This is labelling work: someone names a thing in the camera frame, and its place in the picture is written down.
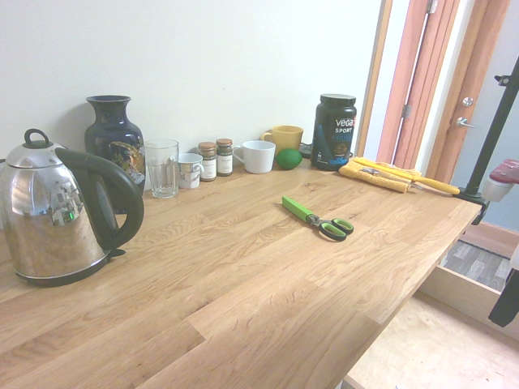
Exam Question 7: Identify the open wooden drawer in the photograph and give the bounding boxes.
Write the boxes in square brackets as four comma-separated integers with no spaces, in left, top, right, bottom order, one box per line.
[419,239,519,336]

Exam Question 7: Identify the spice jar with copper lid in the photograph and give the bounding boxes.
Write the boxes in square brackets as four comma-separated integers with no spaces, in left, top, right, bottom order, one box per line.
[197,141,218,182]
[215,138,234,177]

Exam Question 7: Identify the black camera stand clamp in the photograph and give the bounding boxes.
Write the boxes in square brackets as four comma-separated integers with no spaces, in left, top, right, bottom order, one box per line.
[458,56,519,226]

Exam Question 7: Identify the green black sheathed scissors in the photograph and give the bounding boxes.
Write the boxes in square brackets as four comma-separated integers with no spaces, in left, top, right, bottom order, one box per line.
[281,195,355,242]

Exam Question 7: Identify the clear drinking glass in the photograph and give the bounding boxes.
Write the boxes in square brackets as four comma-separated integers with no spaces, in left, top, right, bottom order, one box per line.
[144,139,180,199]

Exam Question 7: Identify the stainless steel electric kettle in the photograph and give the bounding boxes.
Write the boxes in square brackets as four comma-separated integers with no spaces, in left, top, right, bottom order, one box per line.
[0,128,145,289]

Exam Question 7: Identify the dark blue floral vase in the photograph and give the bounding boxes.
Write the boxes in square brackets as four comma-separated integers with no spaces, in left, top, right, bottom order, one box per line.
[84,95,146,214]

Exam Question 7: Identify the green lime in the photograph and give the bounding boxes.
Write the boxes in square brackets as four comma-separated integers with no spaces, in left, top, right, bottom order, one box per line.
[275,147,303,170]

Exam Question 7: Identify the small white patterned cup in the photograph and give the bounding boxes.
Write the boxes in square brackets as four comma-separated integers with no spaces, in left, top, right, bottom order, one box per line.
[177,152,205,190]

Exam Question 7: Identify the white ceramic mug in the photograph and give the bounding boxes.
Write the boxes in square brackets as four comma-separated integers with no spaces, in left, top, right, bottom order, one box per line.
[232,139,277,175]

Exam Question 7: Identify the yellow ceramic mug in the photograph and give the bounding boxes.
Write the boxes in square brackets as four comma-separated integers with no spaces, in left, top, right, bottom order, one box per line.
[259,125,305,156]

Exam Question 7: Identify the black protein powder tub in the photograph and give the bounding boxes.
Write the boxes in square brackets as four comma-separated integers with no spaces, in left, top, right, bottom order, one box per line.
[310,93,358,172]

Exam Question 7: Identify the wooden door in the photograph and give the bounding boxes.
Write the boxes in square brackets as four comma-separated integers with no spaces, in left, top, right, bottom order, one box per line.
[375,0,513,186]

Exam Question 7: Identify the yellow cloth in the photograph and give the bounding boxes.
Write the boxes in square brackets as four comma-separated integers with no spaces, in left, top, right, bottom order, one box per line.
[338,156,422,195]

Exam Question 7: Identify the yellow handled utensil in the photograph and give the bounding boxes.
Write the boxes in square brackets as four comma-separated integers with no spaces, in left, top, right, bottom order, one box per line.
[351,158,461,197]

